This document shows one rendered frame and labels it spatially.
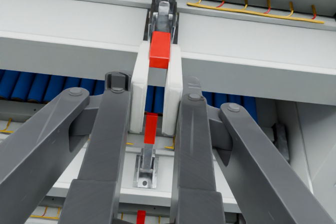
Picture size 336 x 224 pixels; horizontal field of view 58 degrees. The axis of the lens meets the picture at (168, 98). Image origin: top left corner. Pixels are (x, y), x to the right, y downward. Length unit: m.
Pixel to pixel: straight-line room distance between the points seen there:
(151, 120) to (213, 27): 0.12
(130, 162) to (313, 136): 0.21
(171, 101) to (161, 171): 0.24
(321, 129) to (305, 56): 0.11
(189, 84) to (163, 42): 0.04
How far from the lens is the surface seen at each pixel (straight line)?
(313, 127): 0.38
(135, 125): 0.16
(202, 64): 0.25
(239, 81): 0.27
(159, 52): 0.18
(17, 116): 0.42
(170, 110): 0.15
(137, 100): 0.15
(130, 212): 0.53
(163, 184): 0.38
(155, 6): 0.26
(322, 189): 0.39
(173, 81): 0.15
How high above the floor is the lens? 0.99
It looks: 37 degrees down
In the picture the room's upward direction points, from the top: 8 degrees clockwise
